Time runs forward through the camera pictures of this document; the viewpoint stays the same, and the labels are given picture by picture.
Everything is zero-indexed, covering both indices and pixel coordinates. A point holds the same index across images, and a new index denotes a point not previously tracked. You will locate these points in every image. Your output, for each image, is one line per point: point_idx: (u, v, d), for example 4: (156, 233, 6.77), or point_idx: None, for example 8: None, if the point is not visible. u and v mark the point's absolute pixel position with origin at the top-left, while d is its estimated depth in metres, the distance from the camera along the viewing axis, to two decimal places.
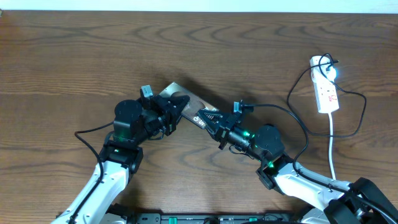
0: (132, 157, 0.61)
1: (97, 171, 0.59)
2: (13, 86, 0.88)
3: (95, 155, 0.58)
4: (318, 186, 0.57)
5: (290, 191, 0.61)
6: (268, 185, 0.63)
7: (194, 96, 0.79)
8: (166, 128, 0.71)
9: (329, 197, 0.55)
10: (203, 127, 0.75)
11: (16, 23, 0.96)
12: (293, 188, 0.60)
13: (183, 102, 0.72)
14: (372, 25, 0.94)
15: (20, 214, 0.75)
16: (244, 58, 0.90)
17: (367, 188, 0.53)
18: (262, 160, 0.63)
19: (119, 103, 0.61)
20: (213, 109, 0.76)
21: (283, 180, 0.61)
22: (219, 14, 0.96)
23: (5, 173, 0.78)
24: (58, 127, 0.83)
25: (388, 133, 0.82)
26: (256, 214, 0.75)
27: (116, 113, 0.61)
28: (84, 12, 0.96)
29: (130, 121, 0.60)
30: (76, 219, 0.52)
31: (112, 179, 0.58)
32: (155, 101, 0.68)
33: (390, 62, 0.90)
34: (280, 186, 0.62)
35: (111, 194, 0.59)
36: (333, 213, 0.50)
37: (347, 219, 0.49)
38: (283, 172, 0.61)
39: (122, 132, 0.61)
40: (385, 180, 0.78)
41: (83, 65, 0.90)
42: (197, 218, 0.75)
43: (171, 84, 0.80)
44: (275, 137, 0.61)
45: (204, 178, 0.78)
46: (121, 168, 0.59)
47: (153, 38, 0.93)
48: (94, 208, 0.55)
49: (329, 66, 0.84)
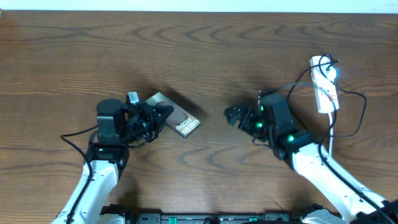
0: (117, 152, 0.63)
1: (86, 171, 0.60)
2: (12, 86, 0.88)
3: (83, 155, 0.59)
4: (344, 188, 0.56)
5: (308, 172, 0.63)
6: (282, 156, 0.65)
7: (178, 107, 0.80)
8: (150, 135, 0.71)
9: (358, 207, 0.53)
10: (185, 135, 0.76)
11: (16, 23, 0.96)
12: (314, 173, 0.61)
13: (168, 111, 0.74)
14: (372, 25, 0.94)
15: (20, 214, 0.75)
16: (244, 58, 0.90)
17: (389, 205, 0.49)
18: (275, 129, 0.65)
19: (102, 101, 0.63)
20: (196, 121, 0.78)
21: (304, 162, 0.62)
22: (219, 14, 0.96)
23: (4, 173, 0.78)
24: (59, 127, 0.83)
25: (388, 132, 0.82)
26: (256, 214, 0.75)
27: (99, 107, 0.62)
28: (83, 12, 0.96)
29: (113, 114, 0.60)
30: (74, 216, 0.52)
31: (103, 175, 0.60)
32: (140, 107, 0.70)
33: (391, 62, 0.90)
34: (296, 163, 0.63)
35: (103, 191, 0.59)
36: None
37: None
38: (305, 151, 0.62)
39: (106, 128, 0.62)
40: (386, 179, 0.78)
41: (82, 64, 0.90)
42: (197, 218, 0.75)
43: (158, 94, 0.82)
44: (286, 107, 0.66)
45: (204, 178, 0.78)
46: (109, 164, 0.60)
47: (153, 38, 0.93)
48: (89, 203, 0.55)
49: (329, 66, 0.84)
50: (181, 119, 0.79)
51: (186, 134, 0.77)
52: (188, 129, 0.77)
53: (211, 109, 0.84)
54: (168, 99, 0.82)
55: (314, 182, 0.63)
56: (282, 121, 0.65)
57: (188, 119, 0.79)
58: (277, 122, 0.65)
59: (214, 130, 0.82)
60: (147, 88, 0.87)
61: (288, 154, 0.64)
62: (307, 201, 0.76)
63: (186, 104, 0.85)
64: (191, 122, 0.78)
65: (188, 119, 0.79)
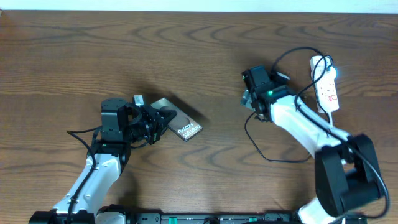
0: (120, 147, 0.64)
1: (89, 162, 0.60)
2: (13, 86, 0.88)
3: (87, 148, 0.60)
4: (314, 128, 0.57)
5: (285, 122, 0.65)
6: (260, 109, 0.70)
7: (183, 112, 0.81)
8: (151, 137, 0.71)
9: (323, 139, 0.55)
10: (186, 138, 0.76)
11: (15, 23, 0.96)
12: (291, 123, 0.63)
13: (171, 114, 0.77)
14: (372, 25, 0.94)
15: (18, 214, 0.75)
16: (245, 58, 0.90)
17: (363, 148, 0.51)
18: (255, 90, 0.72)
19: (107, 98, 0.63)
20: (198, 127, 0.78)
21: (279, 111, 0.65)
22: (219, 14, 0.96)
23: (4, 173, 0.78)
24: (58, 127, 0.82)
25: (388, 132, 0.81)
26: (257, 214, 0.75)
27: (103, 104, 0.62)
28: (84, 12, 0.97)
29: (117, 111, 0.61)
30: (78, 199, 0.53)
31: (106, 166, 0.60)
32: (144, 109, 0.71)
33: (391, 61, 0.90)
34: (273, 113, 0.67)
35: (107, 181, 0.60)
36: (322, 157, 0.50)
37: (333, 165, 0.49)
38: (282, 101, 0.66)
39: (110, 124, 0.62)
40: (386, 179, 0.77)
41: (82, 63, 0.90)
42: (197, 218, 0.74)
43: (163, 99, 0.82)
44: (265, 79, 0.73)
45: (204, 178, 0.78)
46: (112, 156, 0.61)
47: (153, 37, 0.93)
48: (93, 190, 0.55)
49: (329, 66, 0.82)
50: (183, 124, 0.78)
51: (188, 137, 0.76)
52: (189, 134, 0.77)
53: (211, 109, 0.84)
54: (174, 104, 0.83)
55: (291, 132, 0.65)
56: (260, 83, 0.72)
57: (189, 124, 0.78)
58: (255, 84, 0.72)
59: (214, 130, 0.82)
60: (147, 88, 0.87)
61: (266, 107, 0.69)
62: (307, 200, 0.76)
63: (186, 104, 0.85)
64: (193, 127, 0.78)
65: (190, 124, 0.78)
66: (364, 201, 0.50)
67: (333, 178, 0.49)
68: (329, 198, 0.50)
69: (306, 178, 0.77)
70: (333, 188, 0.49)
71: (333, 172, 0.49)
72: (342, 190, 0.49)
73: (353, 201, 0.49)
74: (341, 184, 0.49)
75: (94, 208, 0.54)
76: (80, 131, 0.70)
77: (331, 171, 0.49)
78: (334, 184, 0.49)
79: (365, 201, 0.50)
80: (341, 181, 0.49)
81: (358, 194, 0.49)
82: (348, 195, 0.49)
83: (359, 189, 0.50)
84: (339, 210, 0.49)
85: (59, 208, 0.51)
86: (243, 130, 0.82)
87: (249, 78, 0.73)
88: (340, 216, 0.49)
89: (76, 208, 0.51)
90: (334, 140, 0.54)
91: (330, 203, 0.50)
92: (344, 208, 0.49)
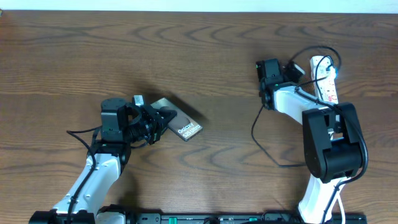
0: (120, 147, 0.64)
1: (89, 162, 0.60)
2: (13, 86, 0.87)
3: (87, 148, 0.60)
4: (306, 101, 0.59)
5: (283, 106, 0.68)
6: (267, 100, 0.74)
7: (183, 112, 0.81)
8: (151, 137, 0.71)
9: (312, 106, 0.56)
10: (186, 139, 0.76)
11: (15, 22, 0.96)
12: (288, 102, 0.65)
13: (171, 115, 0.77)
14: (371, 25, 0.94)
15: (18, 214, 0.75)
16: (245, 58, 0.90)
17: (347, 112, 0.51)
18: (264, 81, 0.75)
19: (107, 98, 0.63)
20: (198, 127, 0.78)
21: (280, 97, 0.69)
22: (219, 14, 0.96)
23: (4, 173, 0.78)
24: (58, 127, 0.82)
25: (388, 132, 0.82)
26: (256, 214, 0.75)
27: (103, 104, 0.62)
28: (84, 12, 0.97)
29: (117, 111, 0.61)
30: (78, 199, 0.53)
31: (106, 166, 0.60)
32: (144, 109, 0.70)
33: (391, 61, 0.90)
34: (276, 100, 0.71)
35: (107, 181, 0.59)
36: (308, 116, 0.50)
37: (318, 125, 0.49)
38: (284, 88, 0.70)
39: (110, 124, 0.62)
40: (385, 179, 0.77)
41: (82, 63, 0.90)
42: (197, 218, 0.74)
43: (163, 99, 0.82)
44: (276, 72, 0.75)
45: (204, 178, 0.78)
46: (112, 156, 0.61)
47: (153, 37, 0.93)
48: (92, 190, 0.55)
49: (329, 66, 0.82)
50: (183, 124, 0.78)
51: (188, 137, 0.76)
52: (189, 134, 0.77)
53: (211, 109, 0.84)
54: (174, 104, 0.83)
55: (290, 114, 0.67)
56: (271, 74, 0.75)
57: (190, 124, 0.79)
58: (266, 75, 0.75)
59: (214, 130, 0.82)
60: (147, 88, 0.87)
61: (272, 98, 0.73)
62: None
63: (186, 104, 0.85)
64: (193, 127, 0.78)
65: (190, 124, 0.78)
66: (347, 162, 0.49)
67: (319, 137, 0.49)
68: (314, 155, 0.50)
69: (306, 178, 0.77)
70: (317, 145, 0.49)
71: (318, 132, 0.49)
72: (326, 147, 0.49)
73: (337, 162, 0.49)
74: (325, 143, 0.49)
75: (94, 208, 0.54)
76: (80, 131, 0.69)
77: (316, 129, 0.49)
78: (319, 142, 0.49)
79: (349, 163, 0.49)
80: (325, 140, 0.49)
81: (342, 155, 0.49)
82: (332, 153, 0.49)
83: (343, 150, 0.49)
84: (323, 168, 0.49)
85: (59, 208, 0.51)
86: (242, 130, 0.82)
87: (262, 68, 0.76)
88: (323, 175, 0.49)
89: (76, 208, 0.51)
90: (323, 106, 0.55)
91: (315, 161, 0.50)
92: (328, 166, 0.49)
